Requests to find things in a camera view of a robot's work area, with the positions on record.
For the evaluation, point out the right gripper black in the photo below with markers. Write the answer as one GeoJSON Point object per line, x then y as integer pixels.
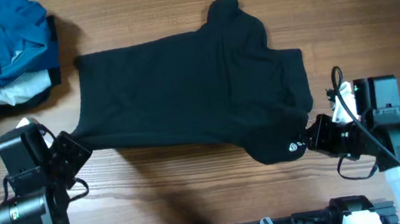
{"type": "Point", "coordinates": [324, 134]}

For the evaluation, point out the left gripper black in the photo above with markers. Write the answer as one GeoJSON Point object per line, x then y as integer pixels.
{"type": "Point", "coordinates": [72, 151]}

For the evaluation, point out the black shorts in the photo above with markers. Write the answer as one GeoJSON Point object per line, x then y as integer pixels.
{"type": "Point", "coordinates": [219, 84]}

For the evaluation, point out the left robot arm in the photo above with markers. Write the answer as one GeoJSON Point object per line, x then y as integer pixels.
{"type": "Point", "coordinates": [40, 175]}

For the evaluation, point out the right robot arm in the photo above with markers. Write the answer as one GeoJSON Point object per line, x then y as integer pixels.
{"type": "Point", "coordinates": [377, 133]}

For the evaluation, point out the dark folded garment under pile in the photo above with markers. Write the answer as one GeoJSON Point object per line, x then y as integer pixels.
{"type": "Point", "coordinates": [55, 77]}

